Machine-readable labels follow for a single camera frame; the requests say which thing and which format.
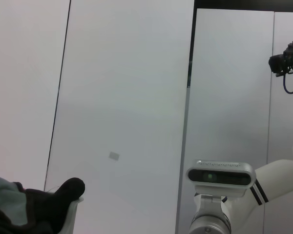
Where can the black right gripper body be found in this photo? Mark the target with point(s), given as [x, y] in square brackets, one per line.
[278, 62]

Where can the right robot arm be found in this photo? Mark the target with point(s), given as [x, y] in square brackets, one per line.
[276, 175]

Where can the black towel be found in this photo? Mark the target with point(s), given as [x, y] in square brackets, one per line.
[51, 207]

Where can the teal grey towel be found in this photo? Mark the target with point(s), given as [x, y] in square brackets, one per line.
[5, 195]

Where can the white robot neck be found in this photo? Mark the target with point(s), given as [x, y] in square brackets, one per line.
[210, 219]

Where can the silver head camera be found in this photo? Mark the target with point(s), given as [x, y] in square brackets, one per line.
[221, 176]

